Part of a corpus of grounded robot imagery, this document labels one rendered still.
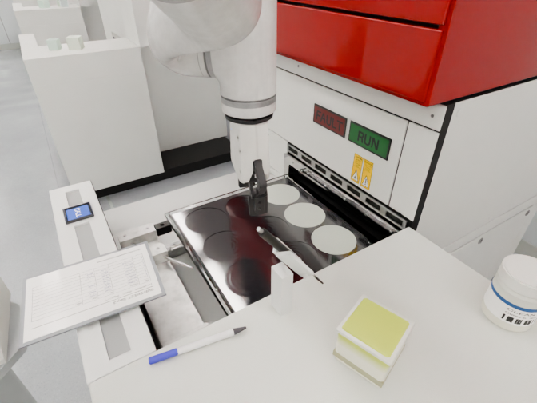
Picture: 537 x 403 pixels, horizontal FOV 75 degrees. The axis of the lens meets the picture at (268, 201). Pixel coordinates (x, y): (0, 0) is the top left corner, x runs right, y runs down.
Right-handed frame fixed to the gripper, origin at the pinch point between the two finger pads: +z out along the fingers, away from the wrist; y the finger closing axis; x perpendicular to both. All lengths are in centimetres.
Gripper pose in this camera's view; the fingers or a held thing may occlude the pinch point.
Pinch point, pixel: (252, 194)
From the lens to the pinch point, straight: 63.5
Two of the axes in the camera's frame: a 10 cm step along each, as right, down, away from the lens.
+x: 9.7, -1.5, 2.1
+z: 0.0, 8.2, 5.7
